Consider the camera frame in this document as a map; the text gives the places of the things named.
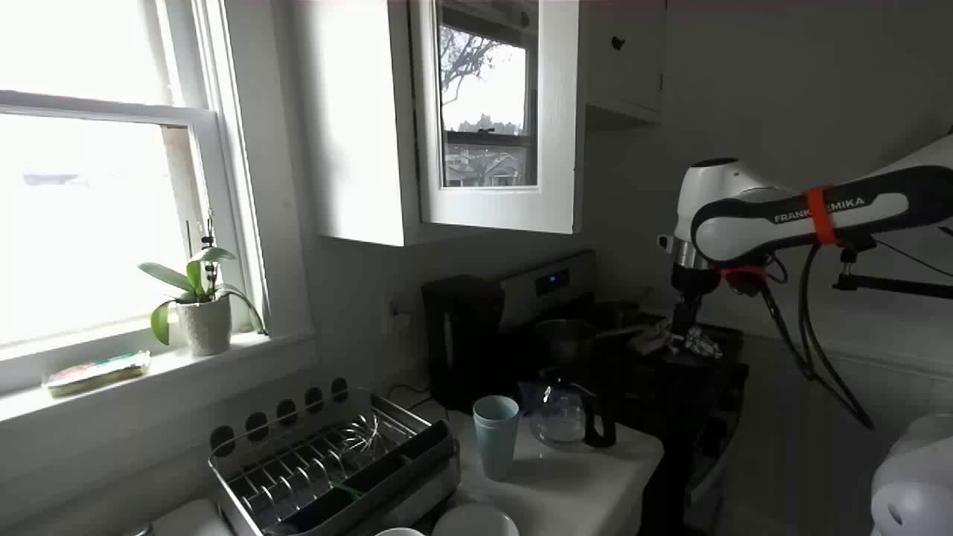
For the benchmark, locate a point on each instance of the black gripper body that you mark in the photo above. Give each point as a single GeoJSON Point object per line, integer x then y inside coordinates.
{"type": "Point", "coordinates": [692, 287]}

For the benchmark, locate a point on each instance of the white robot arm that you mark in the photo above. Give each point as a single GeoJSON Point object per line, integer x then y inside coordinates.
{"type": "Point", "coordinates": [731, 217]}

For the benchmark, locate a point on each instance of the steel saucepan near coffee maker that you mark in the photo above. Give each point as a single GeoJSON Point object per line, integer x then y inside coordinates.
{"type": "Point", "coordinates": [569, 341]}

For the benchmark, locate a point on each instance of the black coffee maker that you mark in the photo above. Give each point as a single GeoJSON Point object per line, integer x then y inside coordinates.
{"type": "Point", "coordinates": [463, 351]}

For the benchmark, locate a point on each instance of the floral kitchen towel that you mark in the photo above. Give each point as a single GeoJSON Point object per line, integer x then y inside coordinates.
{"type": "Point", "coordinates": [651, 336]}

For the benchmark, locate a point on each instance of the stainless black gas stove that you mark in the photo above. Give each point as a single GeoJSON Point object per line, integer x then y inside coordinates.
{"type": "Point", "coordinates": [688, 403]}

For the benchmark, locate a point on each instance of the light blue plastic cup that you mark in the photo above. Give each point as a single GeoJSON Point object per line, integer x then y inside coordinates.
{"type": "Point", "coordinates": [496, 426]}

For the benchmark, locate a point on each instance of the white upper cabinet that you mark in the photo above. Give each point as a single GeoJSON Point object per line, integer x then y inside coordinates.
{"type": "Point", "coordinates": [465, 113]}

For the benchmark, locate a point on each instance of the white plate front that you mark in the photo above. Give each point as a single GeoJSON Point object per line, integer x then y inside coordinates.
{"type": "Point", "coordinates": [474, 518]}

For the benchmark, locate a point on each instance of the metal dish drying rack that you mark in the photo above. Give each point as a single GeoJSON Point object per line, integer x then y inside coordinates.
{"type": "Point", "coordinates": [331, 463]}

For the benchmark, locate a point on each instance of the potted green plant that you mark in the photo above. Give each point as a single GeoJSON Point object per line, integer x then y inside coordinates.
{"type": "Point", "coordinates": [203, 302]}

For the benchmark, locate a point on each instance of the sponge on window sill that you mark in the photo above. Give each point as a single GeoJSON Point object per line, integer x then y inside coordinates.
{"type": "Point", "coordinates": [91, 375]}

